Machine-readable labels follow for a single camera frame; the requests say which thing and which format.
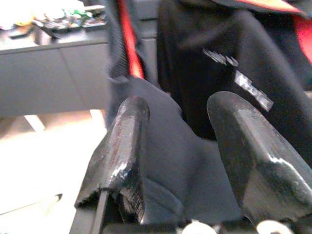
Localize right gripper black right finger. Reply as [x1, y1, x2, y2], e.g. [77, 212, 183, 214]
[206, 91, 312, 225]

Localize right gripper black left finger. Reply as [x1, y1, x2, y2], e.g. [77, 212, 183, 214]
[75, 96, 151, 224]

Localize red plastic hanger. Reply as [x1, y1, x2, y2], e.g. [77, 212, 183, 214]
[117, 0, 145, 79]

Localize black TV cabinet white legs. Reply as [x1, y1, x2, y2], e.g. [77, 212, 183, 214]
[0, 9, 159, 132]

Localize black garment with FSL print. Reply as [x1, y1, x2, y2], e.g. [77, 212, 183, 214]
[107, 0, 312, 226]

